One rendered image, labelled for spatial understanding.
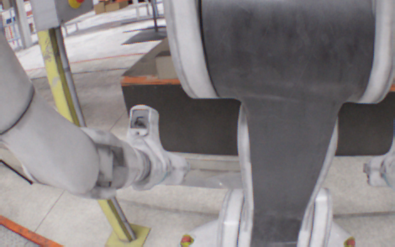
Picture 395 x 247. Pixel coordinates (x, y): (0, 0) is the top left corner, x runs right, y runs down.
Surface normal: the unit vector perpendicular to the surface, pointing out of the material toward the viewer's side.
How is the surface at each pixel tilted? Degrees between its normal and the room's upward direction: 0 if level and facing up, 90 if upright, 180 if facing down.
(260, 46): 95
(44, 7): 90
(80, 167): 87
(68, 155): 81
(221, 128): 90
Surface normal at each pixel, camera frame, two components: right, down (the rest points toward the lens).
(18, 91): 0.99, -0.01
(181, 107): -0.25, 0.51
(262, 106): -0.18, 0.78
